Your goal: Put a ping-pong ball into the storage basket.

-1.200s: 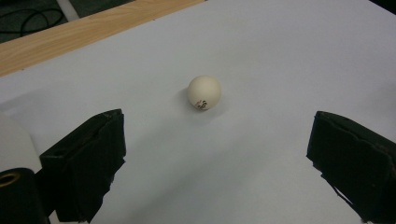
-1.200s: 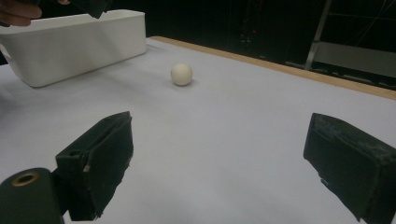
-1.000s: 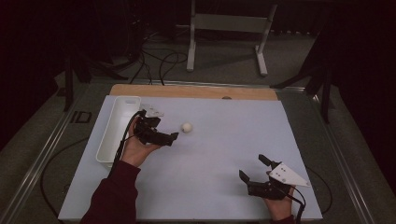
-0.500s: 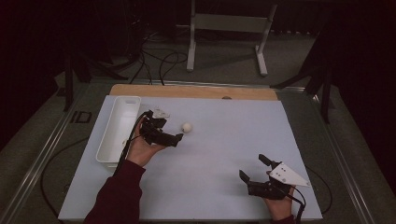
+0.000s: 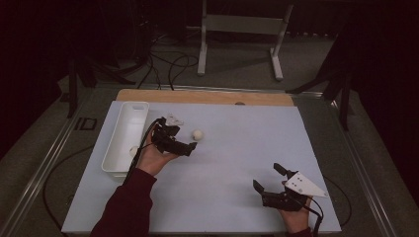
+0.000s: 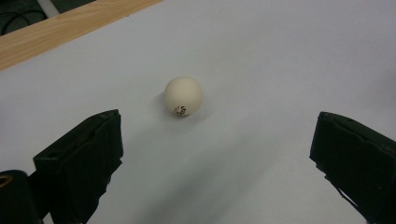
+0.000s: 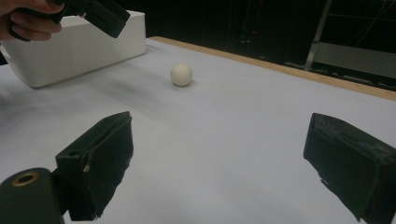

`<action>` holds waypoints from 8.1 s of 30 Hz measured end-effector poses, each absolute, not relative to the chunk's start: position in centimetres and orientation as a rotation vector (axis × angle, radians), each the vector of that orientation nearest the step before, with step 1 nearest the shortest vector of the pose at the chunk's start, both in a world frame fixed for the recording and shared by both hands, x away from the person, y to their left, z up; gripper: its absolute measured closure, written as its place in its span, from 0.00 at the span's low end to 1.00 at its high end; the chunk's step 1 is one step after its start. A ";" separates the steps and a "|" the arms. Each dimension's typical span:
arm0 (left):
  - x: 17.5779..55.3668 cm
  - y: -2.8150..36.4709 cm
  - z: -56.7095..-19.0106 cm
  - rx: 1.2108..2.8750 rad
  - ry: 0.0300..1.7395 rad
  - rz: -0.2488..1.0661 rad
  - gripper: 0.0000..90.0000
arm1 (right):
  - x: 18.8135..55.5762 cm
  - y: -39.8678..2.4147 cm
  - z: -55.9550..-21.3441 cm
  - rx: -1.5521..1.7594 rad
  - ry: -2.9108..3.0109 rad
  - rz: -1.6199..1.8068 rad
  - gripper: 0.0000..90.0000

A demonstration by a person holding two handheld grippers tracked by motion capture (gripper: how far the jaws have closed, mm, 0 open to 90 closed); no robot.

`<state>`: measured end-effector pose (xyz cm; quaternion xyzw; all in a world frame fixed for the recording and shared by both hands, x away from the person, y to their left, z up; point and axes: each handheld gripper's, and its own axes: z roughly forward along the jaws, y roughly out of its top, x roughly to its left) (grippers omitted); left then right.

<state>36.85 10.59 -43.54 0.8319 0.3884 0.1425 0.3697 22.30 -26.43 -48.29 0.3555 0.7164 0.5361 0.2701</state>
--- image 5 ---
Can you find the black stand legs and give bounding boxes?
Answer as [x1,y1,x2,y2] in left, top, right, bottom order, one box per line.
[286,19,355,132]
[67,48,136,119]

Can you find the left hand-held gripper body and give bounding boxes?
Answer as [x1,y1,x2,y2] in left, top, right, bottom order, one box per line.
[150,114,190,157]

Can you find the black looped floor cable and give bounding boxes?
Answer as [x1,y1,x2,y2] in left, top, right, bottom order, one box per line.
[167,53,200,92]

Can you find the left hand-held gripper cable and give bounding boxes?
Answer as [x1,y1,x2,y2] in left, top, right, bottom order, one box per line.
[123,118,163,186]

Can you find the pale table cover sheet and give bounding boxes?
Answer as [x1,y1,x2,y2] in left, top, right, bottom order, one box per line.
[61,100,343,235]

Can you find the white metal stand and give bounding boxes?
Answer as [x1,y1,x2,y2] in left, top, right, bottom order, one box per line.
[197,0,294,82]

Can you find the metal floor rail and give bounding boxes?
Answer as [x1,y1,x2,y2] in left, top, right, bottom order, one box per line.
[0,90,97,237]
[324,95,399,237]
[95,82,325,97]

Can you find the black thin floor cable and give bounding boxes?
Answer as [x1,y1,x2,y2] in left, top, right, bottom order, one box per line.
[136,42,163,91]

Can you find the right hand-held gripper cable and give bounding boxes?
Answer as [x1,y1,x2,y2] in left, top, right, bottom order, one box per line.
[301,196,324,237]

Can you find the white plastic bin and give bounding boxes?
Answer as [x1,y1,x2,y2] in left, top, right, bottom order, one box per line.
[101,101,151,182]

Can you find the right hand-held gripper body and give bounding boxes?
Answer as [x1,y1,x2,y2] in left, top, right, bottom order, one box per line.
[261,170,329,212]

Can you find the person's right hand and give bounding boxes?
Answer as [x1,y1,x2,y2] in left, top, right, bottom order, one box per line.
[279,180,312,235]

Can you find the person's left hand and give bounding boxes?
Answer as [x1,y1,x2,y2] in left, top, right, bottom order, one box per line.
[136,128,181,178]

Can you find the hand-held gripper cable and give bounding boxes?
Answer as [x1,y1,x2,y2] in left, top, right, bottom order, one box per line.
[123,118,163,186]
[301,196,324,237]

